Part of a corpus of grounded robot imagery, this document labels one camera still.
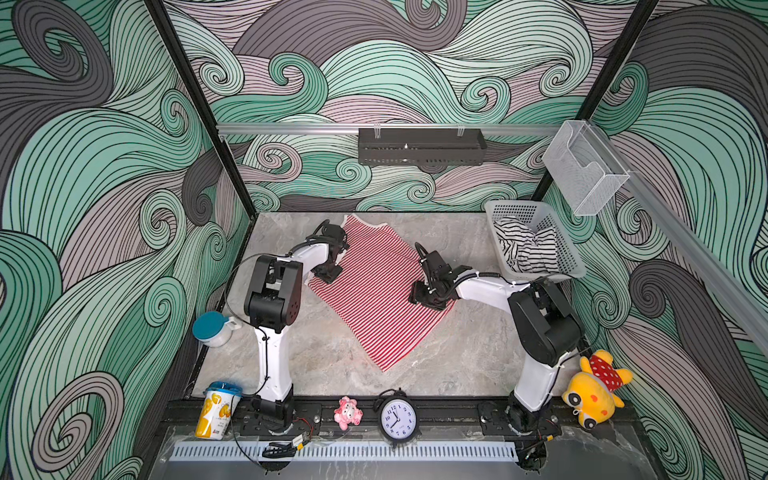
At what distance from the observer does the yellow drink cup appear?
2.25ft

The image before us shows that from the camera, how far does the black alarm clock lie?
0.70 meters

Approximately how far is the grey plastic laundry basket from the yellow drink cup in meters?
0.88

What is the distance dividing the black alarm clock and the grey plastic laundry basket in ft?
1.72

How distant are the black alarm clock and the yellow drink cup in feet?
1.20

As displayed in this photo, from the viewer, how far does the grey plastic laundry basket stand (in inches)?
39.3
